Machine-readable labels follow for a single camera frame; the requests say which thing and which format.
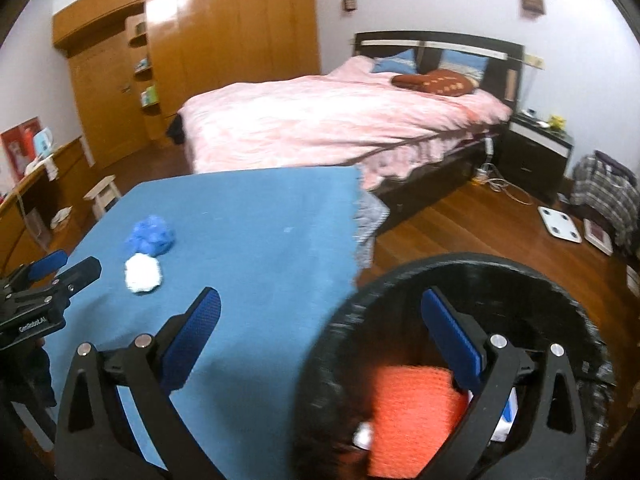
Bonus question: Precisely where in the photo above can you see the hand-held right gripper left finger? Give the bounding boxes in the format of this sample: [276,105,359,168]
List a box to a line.
[54,287,223,480]

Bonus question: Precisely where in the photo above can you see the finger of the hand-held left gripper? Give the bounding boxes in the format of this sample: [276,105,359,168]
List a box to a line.
[35,256,103,306]
[10,250,69,286]

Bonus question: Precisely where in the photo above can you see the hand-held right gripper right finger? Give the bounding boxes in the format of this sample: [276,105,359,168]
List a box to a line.
[420,287,587,480]

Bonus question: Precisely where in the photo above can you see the white cloth ball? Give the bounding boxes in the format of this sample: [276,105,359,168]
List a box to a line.
[123,253,164,294]

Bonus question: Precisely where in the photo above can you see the black trash bin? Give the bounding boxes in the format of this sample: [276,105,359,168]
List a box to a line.
[292,252,618,480]

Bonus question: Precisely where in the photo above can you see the blue cloth ball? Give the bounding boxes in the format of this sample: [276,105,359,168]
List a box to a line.
[124,215,177,257]

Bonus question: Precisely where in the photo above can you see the white and blue box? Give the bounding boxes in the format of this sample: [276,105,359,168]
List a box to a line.
[492,390,521,443]

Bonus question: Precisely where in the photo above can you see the white wooden stool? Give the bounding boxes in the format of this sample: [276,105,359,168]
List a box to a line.
[82,175,123,221]

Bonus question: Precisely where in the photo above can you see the wooden side cabinet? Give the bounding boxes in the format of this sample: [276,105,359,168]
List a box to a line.
[0,135,96,281]

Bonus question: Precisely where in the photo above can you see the blue tablecloth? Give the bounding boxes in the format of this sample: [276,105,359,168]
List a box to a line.
[42,166,391,480]

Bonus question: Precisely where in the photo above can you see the red poster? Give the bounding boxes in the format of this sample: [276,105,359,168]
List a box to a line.
[0,117,43,181]

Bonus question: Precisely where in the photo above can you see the light blue kettle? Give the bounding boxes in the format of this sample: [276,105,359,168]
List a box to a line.
[32,129,57,158]

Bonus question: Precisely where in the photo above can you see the white bathroom scale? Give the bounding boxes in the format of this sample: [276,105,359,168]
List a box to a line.
[537,205,585,245]

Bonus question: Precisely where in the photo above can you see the wooden door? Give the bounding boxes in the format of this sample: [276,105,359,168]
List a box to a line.
[67,35,151,171]

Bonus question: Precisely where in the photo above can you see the black cloth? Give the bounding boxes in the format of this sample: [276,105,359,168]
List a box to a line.
[166,112,187,147]

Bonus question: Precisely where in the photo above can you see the dark nightstand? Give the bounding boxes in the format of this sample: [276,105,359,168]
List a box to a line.
[500,112,575,193]

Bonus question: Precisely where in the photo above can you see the plaid cloth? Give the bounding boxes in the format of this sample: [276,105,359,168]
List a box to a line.
[570,150,640,256]

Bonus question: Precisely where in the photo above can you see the wooden corner shelf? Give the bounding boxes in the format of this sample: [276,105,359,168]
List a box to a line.
[125,12,163,131]

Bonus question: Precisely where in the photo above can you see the bed with pink blanket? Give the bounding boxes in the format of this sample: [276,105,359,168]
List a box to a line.
[180,55,513,191]

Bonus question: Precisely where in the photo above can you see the brown patterned cushion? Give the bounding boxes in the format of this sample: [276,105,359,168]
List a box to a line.
[391,70,478,96]

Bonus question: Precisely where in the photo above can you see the blue pillow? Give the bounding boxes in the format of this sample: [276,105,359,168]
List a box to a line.
[442,50,490,83]
[372,49,418,75]

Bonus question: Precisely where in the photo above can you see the wooden wardrobe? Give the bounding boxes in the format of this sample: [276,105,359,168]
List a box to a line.
[52,0,321,126]

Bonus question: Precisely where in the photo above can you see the white cable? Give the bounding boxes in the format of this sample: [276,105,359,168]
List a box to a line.
[15,192,41,241]

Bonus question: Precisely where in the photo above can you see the white floor cables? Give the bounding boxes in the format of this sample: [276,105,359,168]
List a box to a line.
[472,162,533,206]

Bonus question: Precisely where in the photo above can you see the white picture frame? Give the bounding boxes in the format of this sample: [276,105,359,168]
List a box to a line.
[582,217,615,257]

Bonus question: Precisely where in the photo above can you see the dark wooden bed frame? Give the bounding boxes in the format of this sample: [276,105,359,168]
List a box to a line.
[352,31,526,233]

